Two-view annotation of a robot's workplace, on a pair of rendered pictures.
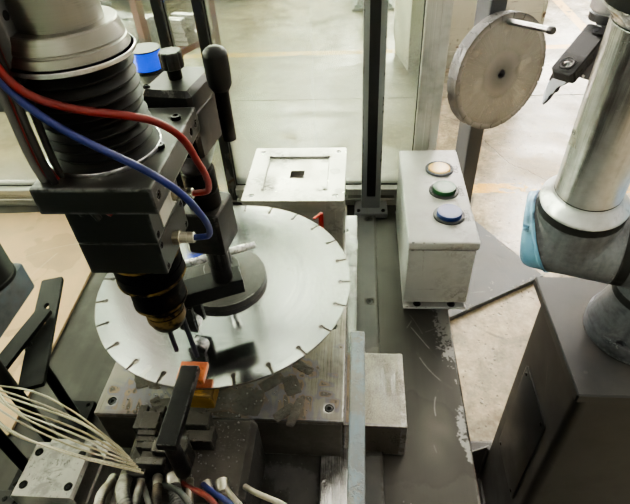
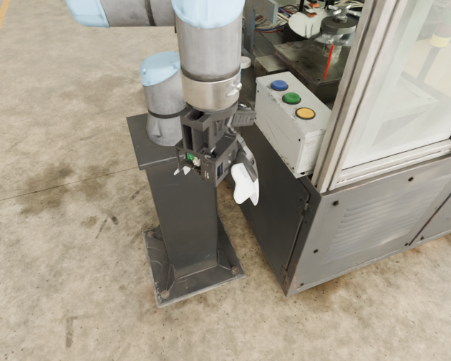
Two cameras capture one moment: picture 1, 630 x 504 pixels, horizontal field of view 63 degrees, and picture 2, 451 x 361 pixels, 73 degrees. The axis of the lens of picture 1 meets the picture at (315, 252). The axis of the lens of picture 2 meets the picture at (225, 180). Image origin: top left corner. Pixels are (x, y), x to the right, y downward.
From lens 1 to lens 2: 1.46 m
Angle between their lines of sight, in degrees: 89
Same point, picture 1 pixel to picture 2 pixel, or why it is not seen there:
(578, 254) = not seen: hidden behind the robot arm
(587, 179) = not seen: hidden behind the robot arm
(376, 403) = (268, 59)
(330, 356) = (291, 54)
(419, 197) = (302, 92)
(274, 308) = (311, 22)
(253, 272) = (329, 23)
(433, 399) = (251, 89)
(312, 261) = (315, 33)
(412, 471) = (249, 74)
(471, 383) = (238, 328)
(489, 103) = not seen: outside the picture
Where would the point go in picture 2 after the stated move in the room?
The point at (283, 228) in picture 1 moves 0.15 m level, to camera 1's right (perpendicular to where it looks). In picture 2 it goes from (341, 39) to (301, 49)
